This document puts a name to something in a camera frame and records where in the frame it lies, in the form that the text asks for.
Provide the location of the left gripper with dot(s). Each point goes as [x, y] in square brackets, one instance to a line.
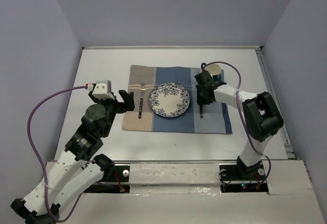
[129, 102]

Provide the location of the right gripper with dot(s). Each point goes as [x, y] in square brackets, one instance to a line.
[200, 100]

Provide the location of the dark green mug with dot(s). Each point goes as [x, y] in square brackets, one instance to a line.
[213, 69]

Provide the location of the fork with dark handle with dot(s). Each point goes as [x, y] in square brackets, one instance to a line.
[142, 92]

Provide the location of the knife with dark handle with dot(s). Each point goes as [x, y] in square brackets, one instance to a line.
[201, 111]

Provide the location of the blue beige checked placemat cloth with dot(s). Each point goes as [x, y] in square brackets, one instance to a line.
[215, 116]

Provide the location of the blue floral ceramic plate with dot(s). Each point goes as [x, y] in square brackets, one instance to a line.
[169, 100]

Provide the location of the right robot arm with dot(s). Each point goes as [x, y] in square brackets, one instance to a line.
[258, 113]

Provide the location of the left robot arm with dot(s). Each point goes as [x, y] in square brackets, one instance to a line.
[79, 166]

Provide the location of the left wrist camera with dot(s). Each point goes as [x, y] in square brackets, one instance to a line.
[101, 89]

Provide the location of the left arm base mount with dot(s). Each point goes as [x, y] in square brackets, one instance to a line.
[115, 177]

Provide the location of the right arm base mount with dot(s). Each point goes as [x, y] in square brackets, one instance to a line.
[238, 178]

